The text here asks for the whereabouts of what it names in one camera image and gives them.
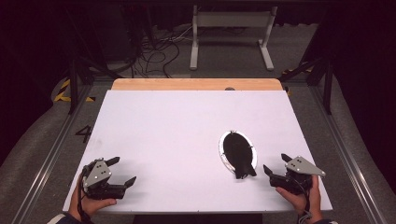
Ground dark cabinet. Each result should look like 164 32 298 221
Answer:
101 4 149 63

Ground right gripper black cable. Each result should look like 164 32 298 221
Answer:
295 177 314 224

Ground yellow black floor tape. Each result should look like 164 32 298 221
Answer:
280 61 313 97

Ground person's right hand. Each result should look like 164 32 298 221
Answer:
275 175 323 224

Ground aluminium floor rail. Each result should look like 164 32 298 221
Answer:
11 83 94 224
307 83 389 224

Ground black metal stand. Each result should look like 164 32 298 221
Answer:
64 6 125 116
277 46 335 116

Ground white desk frame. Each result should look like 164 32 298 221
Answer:
189 4 279 72

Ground black floor cables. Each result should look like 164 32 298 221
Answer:
130 26 194 79

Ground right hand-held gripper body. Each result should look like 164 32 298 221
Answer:
269 155 327 196

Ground black curtain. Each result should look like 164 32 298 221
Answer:
0 0 78 167
326 0 396 195

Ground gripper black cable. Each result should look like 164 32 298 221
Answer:
76 166 94 224
295 177 314 224

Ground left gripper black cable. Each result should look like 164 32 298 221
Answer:
76 166 94 224

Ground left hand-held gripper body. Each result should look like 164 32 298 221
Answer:
81 158 127 201

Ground black cloth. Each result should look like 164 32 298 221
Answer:
222 132 258 180

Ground person's left hand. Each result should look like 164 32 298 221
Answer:
68 176 118 222

